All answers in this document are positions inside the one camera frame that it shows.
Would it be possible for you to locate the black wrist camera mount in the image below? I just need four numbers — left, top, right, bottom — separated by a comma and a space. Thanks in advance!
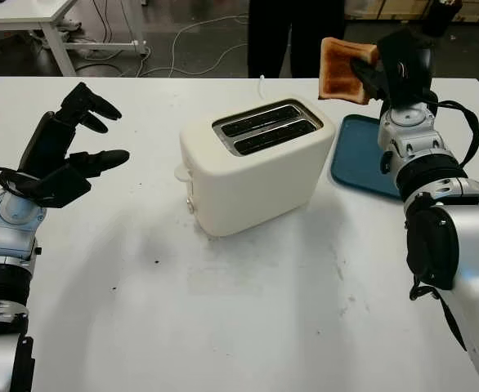
26, 163, 92, 209
380, 32, 439, 108

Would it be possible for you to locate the wooden shipping crate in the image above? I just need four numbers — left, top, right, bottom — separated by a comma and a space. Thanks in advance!
343, 0, 431, 20
454, 0, 479, 24

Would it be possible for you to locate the black trash bin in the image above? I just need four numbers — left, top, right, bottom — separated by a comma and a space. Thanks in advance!
421, 0, 463, 38

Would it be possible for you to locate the blue plastic tray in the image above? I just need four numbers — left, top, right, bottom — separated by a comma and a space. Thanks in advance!
329, 113, 404, 201

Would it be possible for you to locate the cream two-slot toaster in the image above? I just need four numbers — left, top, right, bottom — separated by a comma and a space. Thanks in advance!
173, 97, 336, 238

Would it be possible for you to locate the person in black trousers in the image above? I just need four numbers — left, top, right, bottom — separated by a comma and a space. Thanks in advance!
247, 0, 347, 79

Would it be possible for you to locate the white office desk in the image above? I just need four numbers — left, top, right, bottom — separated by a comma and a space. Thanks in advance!
0, 0, 150, 78

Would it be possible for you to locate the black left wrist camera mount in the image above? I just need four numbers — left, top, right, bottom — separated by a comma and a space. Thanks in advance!
26, 163, 92, 209

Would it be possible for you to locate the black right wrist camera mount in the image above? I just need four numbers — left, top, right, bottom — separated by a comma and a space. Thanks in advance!
380, 32, 439, 108

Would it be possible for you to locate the white floor cable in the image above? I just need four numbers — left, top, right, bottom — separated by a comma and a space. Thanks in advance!
139, 14, 251, 78

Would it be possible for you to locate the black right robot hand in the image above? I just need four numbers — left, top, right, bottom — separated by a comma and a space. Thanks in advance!
348, 27, 433, 103

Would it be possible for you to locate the toast slice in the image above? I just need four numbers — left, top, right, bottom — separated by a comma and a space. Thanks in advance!
317, 36, 382, 106

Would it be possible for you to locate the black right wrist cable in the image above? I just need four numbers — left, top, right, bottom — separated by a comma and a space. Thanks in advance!
427, 91, 479, 168

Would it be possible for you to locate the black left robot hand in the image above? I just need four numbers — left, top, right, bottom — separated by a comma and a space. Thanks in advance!
18, 81, 131, 180

